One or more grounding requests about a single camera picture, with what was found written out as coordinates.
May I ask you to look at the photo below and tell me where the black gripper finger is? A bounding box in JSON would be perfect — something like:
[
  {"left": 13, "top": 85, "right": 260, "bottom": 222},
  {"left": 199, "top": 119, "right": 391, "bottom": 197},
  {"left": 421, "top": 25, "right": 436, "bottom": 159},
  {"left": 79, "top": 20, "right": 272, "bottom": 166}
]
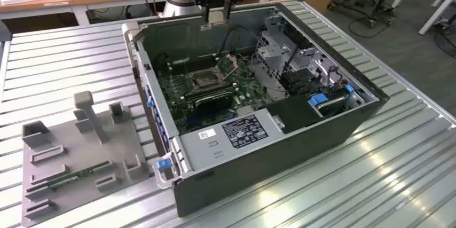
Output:
[
  {"left": 223, "top": 0, "right": 236, "bottom": 25},
  {"left": 203, "top": 0, "right": 219, "bottom": 26}
]

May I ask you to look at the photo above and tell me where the silver CPU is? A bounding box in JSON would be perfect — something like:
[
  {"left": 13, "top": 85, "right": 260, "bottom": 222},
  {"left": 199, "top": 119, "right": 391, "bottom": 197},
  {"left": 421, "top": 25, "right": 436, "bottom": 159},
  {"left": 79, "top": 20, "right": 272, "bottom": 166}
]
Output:
[{"left": 201, "top": 11, "right": 229, "bottom": 31}]

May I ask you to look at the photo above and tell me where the metal socket cover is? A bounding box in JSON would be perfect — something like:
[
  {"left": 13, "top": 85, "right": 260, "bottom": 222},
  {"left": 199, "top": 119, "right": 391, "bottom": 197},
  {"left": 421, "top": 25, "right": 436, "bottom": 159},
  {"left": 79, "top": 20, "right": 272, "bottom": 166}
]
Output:
[{"left": 215, "top": 53, "right": 244, "bottom": 81}]

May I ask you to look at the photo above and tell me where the silver drive cage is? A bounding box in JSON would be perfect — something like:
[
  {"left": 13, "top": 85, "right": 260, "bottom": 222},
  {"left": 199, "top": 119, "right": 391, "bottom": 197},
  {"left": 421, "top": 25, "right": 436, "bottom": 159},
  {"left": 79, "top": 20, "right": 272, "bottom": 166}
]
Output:
[{"left": 255, "top": 11, "right": 324, "bottom": 98}]

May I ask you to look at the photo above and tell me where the green motherboard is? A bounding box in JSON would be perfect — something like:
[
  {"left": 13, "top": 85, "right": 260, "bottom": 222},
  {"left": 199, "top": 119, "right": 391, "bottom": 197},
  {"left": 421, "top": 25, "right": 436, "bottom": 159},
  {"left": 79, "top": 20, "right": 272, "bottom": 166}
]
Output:
[{"left": 156, "top": 53, "right": 277, "bottom": 136}]

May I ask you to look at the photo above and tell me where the black graphics card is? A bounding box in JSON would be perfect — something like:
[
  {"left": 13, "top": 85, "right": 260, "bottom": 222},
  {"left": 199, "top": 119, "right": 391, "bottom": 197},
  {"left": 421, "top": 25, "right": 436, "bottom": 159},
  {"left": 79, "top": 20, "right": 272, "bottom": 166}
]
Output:
[{"left": 193, "top": 93, "right": 236, "bottom": 118}]

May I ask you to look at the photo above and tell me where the hard disk in blue carrier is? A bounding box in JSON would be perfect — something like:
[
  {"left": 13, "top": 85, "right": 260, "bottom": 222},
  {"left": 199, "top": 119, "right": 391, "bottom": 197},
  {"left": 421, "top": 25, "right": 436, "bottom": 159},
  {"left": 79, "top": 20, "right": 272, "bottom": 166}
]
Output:
[{"left": 308, "top": 89, "right": 357, "bottom": 118}]

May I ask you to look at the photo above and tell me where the black wheeled stand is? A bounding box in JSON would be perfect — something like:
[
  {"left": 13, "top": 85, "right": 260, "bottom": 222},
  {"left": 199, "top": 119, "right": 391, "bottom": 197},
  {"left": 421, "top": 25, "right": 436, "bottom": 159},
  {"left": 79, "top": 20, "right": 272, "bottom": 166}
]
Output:
[{"left": 327, "top": 0, "right": 403, "bottom": 28}]

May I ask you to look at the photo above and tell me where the silver power supply unit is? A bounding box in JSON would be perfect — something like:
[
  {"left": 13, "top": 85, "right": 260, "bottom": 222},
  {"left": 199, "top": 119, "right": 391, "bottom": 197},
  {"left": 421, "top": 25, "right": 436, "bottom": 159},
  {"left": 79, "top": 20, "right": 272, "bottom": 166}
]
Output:
[{"left": 169, "top": 108, "right": 285, "bottom": 179}]

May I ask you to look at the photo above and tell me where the black PC case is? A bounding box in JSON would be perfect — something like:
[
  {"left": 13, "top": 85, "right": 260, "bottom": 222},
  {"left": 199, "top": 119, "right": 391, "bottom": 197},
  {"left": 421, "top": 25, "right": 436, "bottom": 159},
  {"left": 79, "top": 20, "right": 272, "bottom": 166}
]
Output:
[{"left": 120, "top": 0, "right": 389, "bottom": 218}]

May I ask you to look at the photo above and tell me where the grey parts rack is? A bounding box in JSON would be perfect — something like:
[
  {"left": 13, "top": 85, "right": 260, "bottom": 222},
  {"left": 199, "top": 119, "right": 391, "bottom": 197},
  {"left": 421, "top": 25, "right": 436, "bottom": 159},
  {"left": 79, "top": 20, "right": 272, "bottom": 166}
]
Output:
[{"left": 20, "top": 91, "right": 152, "bottom": 227}]

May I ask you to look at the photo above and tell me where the green RAM stick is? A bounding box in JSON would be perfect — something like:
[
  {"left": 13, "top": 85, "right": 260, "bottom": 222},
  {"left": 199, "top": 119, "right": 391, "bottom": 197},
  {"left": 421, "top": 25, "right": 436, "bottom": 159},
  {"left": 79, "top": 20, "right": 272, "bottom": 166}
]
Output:
[{"left": 45, "top": 160, "right": 109, "bottom": 189}]

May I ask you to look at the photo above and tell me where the multicoloured wire bundle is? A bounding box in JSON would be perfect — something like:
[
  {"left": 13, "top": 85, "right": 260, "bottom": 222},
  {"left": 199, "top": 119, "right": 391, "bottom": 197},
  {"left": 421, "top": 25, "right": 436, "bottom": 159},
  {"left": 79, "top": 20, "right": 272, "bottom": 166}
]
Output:
[{"left": 329, "top": 65, "right": 349, "bottom": 90}]

